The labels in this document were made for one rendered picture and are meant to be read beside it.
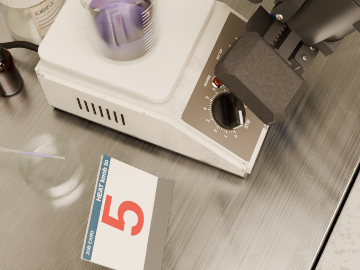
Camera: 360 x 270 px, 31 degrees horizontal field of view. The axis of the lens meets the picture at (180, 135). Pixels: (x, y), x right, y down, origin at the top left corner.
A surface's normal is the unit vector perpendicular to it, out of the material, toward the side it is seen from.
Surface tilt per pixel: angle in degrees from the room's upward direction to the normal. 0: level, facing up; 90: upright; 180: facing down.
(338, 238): 0
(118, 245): 40
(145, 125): 90
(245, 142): 30
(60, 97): 90
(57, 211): 0
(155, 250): 0
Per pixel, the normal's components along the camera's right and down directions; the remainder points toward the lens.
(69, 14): -0.02, -0.44
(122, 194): 0.62, -0.27
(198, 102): 0.44, -0.22
